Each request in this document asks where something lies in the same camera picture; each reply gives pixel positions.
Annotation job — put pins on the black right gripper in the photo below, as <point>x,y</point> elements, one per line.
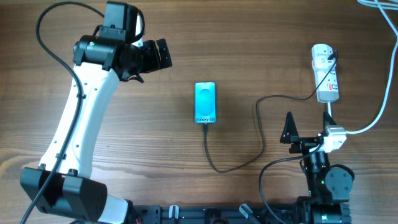
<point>290,135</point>

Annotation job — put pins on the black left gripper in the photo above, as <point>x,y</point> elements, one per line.
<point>153,63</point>

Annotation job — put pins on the blue Galaxy smartphone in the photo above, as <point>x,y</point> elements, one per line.
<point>205,102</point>

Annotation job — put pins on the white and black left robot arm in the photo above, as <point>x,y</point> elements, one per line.
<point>115,53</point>

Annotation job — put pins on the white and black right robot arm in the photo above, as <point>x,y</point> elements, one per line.
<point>328,185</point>

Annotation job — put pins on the white USB charger adapter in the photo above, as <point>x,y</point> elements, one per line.
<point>323,62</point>

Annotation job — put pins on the white power strip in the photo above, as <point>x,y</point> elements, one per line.
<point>326,82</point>

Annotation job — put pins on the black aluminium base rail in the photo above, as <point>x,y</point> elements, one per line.
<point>217,214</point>

